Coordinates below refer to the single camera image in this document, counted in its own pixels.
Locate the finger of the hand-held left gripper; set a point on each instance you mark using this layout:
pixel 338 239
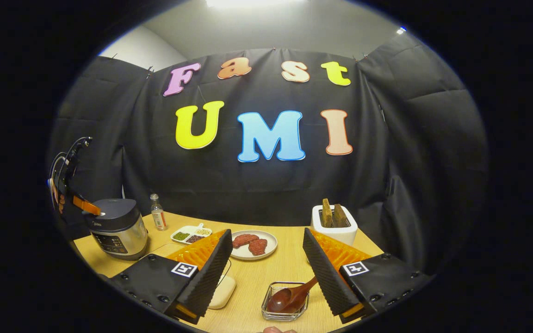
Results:
pixel 86 207

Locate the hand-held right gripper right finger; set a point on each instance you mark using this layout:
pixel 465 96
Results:
pixel 324 277

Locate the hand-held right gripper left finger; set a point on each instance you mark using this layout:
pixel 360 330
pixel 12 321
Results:
pixel 211 277

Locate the silver black rice cooker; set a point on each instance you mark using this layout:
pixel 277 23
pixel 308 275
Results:
pixel 118 229

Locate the brown wooden spoon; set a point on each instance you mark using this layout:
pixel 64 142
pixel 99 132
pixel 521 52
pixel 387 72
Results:
pixel 287 298

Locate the clear glass chopstick holder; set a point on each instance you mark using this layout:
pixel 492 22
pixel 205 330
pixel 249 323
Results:
pixel 271 315

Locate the white toaster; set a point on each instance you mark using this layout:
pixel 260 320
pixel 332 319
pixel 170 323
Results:
pixel 336 235

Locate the white divided bean dish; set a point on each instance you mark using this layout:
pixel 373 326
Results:
pixel 190 235

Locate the red meat piece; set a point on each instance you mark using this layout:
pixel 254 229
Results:
pixel 244 240
pixel 258 247

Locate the brown toast slice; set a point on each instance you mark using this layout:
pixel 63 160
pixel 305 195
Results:
pixel 339 216
pixel 326 213

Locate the round white plate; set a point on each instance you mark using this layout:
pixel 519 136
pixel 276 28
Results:
pixel 271 243

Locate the small clear bottle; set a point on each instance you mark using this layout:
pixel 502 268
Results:
pixel 158 217

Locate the black backdrop cloth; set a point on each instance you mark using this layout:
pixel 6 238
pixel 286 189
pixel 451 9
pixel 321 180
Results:
pixel 248 185

